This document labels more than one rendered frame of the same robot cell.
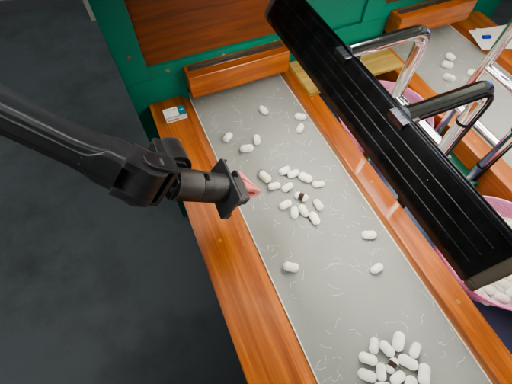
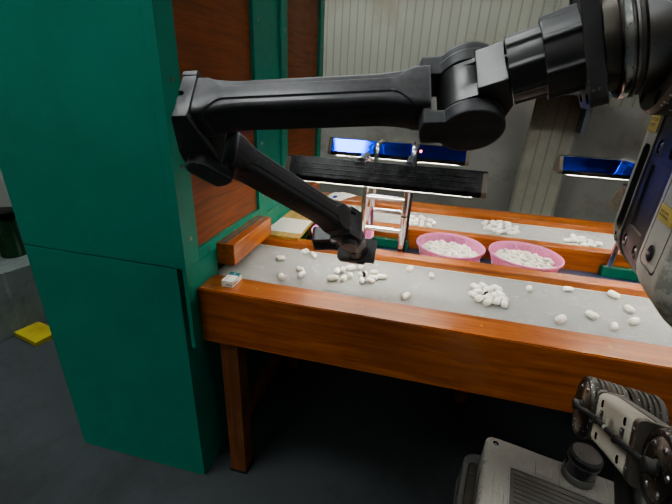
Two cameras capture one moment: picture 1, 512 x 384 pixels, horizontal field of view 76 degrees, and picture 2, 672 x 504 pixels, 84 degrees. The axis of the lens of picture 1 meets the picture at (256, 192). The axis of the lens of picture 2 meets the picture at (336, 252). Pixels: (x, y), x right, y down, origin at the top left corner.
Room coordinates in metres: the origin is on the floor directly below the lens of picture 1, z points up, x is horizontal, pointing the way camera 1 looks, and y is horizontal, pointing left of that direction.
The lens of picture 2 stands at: (-0.17, 0.85, 1.31)
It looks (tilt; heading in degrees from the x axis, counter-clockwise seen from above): 23 degrees down; 305
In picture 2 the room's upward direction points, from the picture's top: 3 degrees clockwise
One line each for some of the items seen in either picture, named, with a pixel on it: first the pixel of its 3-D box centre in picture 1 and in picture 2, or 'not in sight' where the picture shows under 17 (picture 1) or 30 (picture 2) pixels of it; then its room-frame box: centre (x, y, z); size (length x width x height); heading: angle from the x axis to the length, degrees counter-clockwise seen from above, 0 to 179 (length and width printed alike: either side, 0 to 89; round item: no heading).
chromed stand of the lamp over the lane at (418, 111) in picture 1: (375, 151); (381, 220); (0.42, -0.25, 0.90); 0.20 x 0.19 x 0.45; 23
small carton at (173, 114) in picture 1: (174, 113); (231, 279); (0.65, 0.23, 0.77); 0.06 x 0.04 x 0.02; 113
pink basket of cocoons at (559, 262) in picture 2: not in sight; (522, 264); (0.00, -0.65, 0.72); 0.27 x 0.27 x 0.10
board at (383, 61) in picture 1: (345, 65); (293, 224); (0.86, -0.28, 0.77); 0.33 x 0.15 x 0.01; 113
